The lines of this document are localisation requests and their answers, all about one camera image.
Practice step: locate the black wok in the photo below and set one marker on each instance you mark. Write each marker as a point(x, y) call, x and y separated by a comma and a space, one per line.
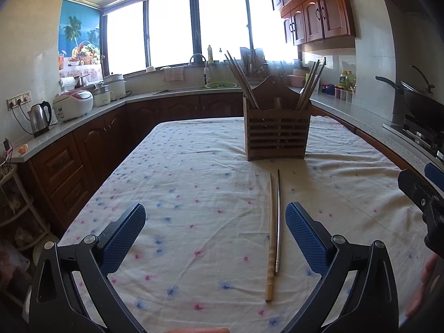
point(419, 105)

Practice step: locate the bundle of wooden chopsticks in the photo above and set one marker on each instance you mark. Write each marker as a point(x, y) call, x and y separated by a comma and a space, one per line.
point(241, 79)

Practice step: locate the small white steamer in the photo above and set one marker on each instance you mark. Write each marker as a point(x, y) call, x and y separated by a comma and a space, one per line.
point(101, 97)

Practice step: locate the bundle of grey chopsticks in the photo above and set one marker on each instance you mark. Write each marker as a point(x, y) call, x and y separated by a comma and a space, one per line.
point(310, 86)

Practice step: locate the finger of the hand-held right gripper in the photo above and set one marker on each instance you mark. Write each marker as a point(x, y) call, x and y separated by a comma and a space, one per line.
point(435, 171)
point(416, 190)

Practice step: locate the purple container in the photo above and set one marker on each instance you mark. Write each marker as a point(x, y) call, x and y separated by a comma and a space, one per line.
point(327, 89)

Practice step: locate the yellow drink bottle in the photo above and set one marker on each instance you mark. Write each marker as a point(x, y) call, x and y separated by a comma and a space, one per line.
point(351, 79)
point(343, 78)

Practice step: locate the small orange fruit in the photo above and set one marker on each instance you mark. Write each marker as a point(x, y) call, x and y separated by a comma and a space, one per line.
point(23, 149)

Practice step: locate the person's right hand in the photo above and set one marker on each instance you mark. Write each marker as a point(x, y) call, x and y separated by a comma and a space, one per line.
point(425, 295)

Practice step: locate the green colander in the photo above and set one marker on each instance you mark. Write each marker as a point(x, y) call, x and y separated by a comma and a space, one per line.
point(220, 85)

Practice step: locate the crumpled plastic bag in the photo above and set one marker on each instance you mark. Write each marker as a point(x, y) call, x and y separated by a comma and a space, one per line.
point(12, 256)

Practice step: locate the steel electric kettle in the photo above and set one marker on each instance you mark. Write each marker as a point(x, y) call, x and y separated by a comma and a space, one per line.
point(39, 119)

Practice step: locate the steel kitchen faucet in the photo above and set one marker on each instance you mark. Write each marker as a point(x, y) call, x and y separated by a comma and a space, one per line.
point(197, 59)

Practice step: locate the large kitchen window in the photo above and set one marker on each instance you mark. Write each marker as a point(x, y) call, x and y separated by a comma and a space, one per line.
point(166, 31)

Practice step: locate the red and white rice cooker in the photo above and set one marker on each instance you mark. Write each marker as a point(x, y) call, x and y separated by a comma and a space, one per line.
point(73, 105)

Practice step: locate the wooden utensil holder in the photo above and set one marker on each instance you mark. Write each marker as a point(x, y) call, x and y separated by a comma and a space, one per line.
point(277, 135)

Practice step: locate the wall socket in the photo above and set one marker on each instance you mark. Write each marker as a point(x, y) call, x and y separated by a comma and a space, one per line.
point(321, 61)

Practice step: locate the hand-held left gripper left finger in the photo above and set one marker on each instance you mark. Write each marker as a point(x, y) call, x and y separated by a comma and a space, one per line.
point(125, 239)

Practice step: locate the dark-capped clear bottle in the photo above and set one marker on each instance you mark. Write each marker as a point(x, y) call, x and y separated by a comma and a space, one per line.
point(220, 57)

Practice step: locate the wooden base cabinets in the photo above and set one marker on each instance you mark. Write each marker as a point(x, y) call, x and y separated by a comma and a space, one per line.
point(104, 145)

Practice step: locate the ridged-end wooden chopstick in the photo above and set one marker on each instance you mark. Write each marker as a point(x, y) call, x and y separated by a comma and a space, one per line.
point(270, 232)

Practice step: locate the small dark pot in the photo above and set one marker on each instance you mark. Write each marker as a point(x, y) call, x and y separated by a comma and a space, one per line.
point(81, 81)

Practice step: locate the yellow oil bottle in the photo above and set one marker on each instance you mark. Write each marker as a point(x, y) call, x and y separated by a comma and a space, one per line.
point(210, 55)

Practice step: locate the small white cup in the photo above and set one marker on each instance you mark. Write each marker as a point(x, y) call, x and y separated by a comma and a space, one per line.
point(150, 69)

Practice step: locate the wooden wall cabinets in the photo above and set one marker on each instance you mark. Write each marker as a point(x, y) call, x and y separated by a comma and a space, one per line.
point(312, 10)

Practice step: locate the wall outlet strip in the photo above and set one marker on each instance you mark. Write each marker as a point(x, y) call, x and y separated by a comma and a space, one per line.
point(19, 100)

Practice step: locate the pink plastic bowl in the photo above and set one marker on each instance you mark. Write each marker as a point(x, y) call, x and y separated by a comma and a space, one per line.
point(296, 79)

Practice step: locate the white and green pitcher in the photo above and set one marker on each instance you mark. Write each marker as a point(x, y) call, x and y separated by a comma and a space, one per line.
point(307, 78)

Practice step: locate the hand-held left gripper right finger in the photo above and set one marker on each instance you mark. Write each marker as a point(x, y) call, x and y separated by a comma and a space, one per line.
point(307, 239)

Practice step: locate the kitchen sink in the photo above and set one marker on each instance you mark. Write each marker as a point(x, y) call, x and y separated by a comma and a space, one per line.
point(180, 91)

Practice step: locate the gas stove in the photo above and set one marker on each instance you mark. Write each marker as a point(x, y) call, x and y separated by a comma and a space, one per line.
point(416, 135)

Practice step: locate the white floral tablecloth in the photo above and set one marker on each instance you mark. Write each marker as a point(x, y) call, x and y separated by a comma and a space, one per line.
point(194, 187)

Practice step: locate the white metal storage rack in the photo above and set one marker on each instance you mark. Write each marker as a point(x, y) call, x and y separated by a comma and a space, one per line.
point(20, 201)

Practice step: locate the metal chopstick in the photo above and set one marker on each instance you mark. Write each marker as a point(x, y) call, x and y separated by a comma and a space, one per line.
point(278, 215)

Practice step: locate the pink dish towel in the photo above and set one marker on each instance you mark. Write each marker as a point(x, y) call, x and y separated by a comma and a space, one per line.
point(174, 74)

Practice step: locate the tropical fruit wall poster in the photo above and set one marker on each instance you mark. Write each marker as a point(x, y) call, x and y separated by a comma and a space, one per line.
point(79, 38)

